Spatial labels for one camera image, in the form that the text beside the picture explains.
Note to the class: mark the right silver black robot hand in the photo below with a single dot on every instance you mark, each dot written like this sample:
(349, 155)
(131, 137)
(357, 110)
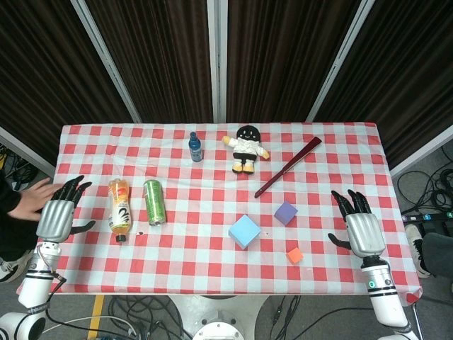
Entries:
(364, 233)

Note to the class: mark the bystander bare hand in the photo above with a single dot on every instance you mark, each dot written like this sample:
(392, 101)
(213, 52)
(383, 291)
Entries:
(32, 202)

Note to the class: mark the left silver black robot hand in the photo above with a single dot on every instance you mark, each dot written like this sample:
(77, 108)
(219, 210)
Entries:
(54, 219)

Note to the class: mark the small orange cube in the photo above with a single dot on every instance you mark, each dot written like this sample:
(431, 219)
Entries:
(294, 255)

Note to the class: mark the medium purple cube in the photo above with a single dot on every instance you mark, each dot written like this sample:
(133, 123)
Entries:
(286, 212)

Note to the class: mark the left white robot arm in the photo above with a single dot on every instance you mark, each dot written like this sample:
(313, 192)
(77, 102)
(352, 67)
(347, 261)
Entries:
(32, 283)

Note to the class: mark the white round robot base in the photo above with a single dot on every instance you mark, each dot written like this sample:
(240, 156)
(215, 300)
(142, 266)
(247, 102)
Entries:
(217, 318)

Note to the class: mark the black clothed bystander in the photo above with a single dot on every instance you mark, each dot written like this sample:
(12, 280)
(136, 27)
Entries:
(10, 233)

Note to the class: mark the orange drink plastic bottle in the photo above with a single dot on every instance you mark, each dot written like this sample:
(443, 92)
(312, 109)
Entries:
(120, 212)

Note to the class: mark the black power strip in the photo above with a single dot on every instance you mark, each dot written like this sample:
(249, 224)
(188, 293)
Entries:
(428, 216)

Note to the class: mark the dark trousered leg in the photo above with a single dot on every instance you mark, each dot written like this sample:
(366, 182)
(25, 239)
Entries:
(440, 251)

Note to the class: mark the green drink can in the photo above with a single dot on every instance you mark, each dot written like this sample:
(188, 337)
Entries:
(154, 202)

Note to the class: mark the dark red folded fan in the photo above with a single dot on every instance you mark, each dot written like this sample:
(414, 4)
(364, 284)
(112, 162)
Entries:
(288, 166)

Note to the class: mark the large light blue cube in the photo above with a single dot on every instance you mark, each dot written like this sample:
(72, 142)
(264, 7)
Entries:
(244, 230)

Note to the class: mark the dark brown curtain panel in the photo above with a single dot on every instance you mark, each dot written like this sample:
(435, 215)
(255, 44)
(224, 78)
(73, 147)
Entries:
(42, 71)
(407, 71)
(279, 60)
(159, 60)

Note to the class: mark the black haired plush doll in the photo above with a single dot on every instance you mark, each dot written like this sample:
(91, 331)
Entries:
(246, 147)

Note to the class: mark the red white checkered tablecloth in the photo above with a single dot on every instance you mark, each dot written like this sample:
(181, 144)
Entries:
(198, 255)

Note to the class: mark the blue spray bottle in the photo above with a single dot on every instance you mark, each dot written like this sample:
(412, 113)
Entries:
(195, 150)

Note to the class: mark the white aluminium partition post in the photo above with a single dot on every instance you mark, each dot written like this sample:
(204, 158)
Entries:
(106, 60)
(421, 152)
(217, 60)
(24, 148)
(339, 60)

